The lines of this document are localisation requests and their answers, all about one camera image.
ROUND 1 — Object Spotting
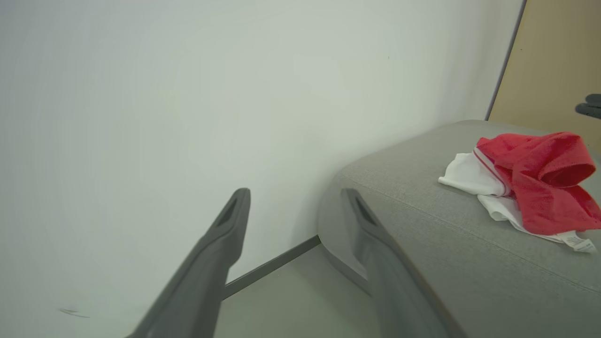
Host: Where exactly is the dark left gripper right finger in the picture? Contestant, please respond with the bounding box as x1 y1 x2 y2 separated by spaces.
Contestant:
340 188 463 338

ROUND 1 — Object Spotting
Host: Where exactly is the grey fabric sofa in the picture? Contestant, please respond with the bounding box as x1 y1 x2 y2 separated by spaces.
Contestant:
317 120 601 338

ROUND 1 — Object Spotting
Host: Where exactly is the beige wooden door panel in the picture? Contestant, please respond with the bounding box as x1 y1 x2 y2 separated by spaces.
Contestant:
488 0 601 153

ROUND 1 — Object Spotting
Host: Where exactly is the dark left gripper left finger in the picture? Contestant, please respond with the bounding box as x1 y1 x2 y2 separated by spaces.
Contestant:
124 188 251 338

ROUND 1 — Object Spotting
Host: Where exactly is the black baseboard strip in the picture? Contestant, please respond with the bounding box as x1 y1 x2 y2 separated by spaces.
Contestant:
221 235 322 301

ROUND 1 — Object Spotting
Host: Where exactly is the grey door frame strip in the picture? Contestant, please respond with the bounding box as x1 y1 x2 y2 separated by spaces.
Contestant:
485 0 527 121

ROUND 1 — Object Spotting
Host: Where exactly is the red jersey with white lining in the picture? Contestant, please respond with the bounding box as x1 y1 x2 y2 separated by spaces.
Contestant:
438 132 601 254

